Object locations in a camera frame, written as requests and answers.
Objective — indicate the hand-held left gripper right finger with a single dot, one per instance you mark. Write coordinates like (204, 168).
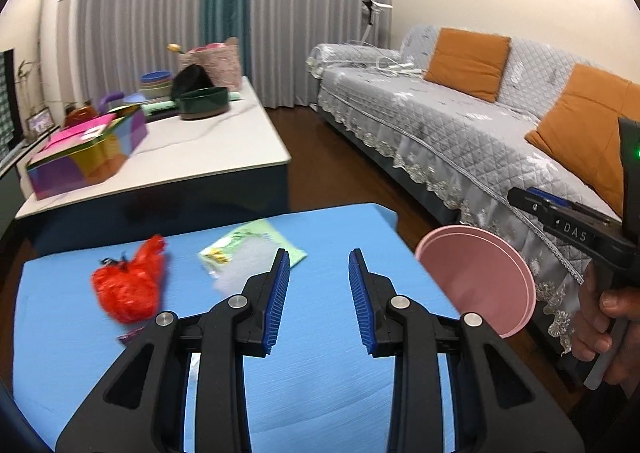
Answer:
(362, 303)

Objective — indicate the white standing air conditioner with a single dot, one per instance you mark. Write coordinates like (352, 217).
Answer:
(62, 33)

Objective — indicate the pink lace basket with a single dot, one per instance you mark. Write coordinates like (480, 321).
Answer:
(222, 65)

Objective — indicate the white floor lamp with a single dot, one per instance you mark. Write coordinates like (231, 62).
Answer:
(372, 6)

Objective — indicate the iridescent rectangular box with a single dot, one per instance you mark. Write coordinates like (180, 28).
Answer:
(85, 163)

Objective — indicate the small bamboo plant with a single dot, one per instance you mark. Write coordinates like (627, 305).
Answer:
(23, 68)

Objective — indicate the small yellow flower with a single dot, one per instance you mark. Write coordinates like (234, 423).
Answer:
(173, 47)

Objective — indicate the person's right hand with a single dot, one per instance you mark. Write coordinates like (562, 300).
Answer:
(587, 323)

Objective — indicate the dark green pot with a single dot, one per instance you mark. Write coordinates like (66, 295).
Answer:
(202, 103)

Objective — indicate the orange cushion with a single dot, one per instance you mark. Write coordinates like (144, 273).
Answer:
(467, 63)
(580, 133)

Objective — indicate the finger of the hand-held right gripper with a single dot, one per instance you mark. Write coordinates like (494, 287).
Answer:
(522, 198)
(550, 196)

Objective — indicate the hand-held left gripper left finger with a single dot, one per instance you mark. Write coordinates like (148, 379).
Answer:
(277, 303)

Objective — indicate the pink plastic bin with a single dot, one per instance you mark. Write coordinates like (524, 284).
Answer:
(475, 273)

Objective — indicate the stack of coloured bowls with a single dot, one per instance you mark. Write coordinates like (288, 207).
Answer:
(155, 85)

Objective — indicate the grey pleated curtain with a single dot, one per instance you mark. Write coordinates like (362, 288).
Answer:
(140, 8)
(310, 8)

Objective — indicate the mint green tray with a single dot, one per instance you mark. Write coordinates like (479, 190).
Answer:
(160, 107)

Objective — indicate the red plastic bag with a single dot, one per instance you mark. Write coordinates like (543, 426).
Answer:
(127, 288)

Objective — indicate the grey quilted sofa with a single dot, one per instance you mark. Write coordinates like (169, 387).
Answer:
(450, 133)

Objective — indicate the black television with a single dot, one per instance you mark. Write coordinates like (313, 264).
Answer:
(16, 98)

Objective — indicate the light green plastic packet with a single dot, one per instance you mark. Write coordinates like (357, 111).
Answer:
(240, 243)

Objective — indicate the blue tablecloth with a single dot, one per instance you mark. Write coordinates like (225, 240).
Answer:
(320, 233)

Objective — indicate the black hat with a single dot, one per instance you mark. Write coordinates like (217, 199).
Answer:
(192, 78)

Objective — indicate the purple pleated wrapper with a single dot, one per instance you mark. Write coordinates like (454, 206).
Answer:
(131, 334)

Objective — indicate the white top coffee table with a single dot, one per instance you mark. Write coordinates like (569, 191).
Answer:
(215, 143)

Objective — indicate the small photo frame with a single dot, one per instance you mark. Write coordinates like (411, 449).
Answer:
(40, 122)

